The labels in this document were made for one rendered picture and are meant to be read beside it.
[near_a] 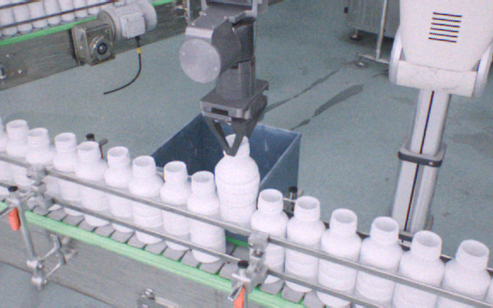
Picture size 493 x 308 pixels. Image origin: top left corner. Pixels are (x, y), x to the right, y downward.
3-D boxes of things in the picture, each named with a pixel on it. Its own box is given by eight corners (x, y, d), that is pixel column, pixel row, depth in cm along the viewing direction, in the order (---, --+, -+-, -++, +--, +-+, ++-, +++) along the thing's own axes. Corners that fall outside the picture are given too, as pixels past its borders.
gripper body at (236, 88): (198, 112, 73) (196, 62, 70) (231, 85, 81) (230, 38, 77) (240, 121, 71) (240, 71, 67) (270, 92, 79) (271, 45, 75)
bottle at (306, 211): (326, 281, 89) (335, 203, 80) (304, 300, 85) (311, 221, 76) (299, 263, 92) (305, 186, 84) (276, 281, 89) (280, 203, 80)
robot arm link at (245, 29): (263, 8, 70) (224, 3, 72) (240, 23, 65) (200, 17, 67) (262, 57, 74) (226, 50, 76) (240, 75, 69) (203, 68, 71)
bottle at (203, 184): (222, 266, 91) (216, 189, 83) (188, 263, 92) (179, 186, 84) (229, 244, 96) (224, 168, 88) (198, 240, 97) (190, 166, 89)
